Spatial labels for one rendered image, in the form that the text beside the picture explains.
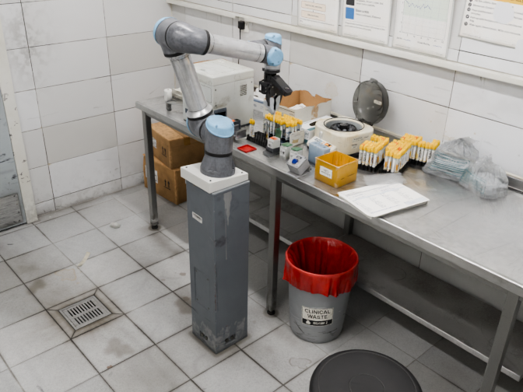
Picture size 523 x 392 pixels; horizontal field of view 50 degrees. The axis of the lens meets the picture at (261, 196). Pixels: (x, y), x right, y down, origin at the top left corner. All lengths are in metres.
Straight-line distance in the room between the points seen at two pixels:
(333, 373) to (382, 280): 1.16
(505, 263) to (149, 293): 1.92
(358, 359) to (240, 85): 1.61
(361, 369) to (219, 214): 0.91
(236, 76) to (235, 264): 0.97
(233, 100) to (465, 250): 1.45
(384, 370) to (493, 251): 0.59
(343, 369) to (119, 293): 1.71
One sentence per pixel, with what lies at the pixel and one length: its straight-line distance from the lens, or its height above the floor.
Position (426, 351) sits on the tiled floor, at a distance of 2.96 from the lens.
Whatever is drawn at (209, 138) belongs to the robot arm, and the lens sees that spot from 2.31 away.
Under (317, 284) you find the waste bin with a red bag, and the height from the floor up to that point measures 0.39.
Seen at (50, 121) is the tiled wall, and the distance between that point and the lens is 3.93.
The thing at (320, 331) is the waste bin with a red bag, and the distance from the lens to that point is 2.82.
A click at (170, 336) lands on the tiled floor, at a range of 2.92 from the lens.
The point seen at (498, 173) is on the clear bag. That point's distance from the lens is 2.51.
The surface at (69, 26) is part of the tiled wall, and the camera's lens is 3.86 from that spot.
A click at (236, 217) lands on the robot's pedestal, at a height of 0.72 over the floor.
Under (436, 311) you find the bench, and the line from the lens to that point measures 2.78.
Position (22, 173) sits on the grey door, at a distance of 3.90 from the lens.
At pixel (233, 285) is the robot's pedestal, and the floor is 0.36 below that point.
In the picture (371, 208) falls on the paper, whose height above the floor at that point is 0.89.
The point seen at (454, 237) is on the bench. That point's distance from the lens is 2.15.
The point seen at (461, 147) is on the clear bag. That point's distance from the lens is 2.57.
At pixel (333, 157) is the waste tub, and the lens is 2.50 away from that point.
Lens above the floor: 1.93
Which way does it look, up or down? 27 degrees down
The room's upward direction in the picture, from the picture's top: 2 degrees clockwise
